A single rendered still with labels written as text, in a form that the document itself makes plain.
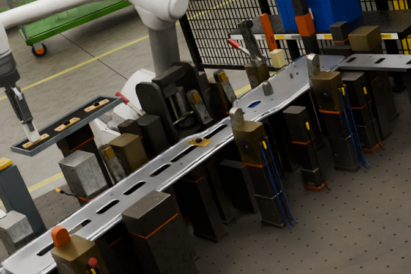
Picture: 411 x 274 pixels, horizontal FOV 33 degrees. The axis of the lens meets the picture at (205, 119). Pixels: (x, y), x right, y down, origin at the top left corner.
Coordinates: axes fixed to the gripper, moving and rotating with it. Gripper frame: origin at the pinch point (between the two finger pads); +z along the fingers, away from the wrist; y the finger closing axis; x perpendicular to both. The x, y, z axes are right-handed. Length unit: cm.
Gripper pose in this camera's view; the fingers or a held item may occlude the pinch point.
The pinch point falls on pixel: (30, 129)
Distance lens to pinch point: 223.3
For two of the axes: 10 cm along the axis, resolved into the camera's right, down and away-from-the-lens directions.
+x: 8.0, -4.5, 4.0
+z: 3.1, 8.8, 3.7
